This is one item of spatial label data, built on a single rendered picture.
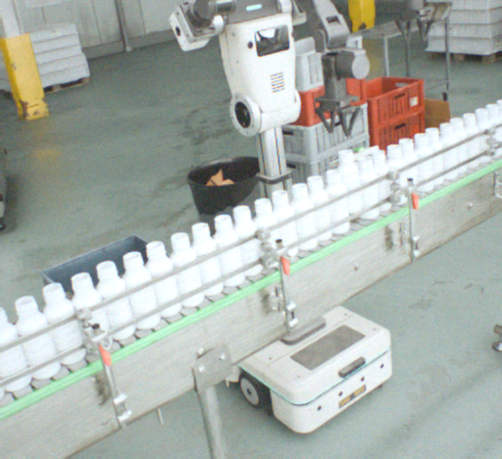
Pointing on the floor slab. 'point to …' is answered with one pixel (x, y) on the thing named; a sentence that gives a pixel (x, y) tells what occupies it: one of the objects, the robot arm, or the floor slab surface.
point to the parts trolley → (408, 51)
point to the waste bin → (206, 197)
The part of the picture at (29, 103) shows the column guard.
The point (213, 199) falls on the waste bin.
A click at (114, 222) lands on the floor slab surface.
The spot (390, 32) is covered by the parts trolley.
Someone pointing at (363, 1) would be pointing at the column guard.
